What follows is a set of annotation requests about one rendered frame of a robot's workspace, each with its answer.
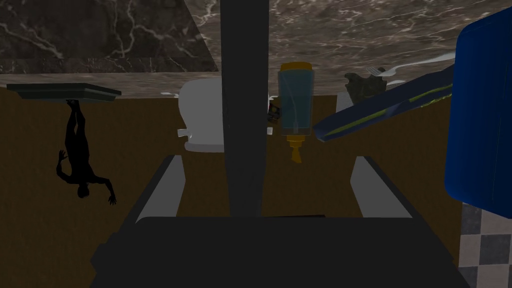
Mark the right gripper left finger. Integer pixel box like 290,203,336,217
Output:
119,154,187,230

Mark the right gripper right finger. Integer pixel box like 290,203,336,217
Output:
349,155,423,221

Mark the white rounded jug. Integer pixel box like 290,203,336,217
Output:
176,76,275,154

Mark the black human figure statue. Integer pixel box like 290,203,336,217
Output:
6,82,123,207

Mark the dark lumpy object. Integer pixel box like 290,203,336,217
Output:
344,71,389,106

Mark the dark grey upright bar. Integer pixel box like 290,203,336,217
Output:
219,0,271,219

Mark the blue soap bottle, yellow pump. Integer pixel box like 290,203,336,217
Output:
277,61,315,165

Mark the small dark printed can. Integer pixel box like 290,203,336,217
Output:
266,101,283,125

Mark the big blue container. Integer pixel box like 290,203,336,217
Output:
443,7,512,221

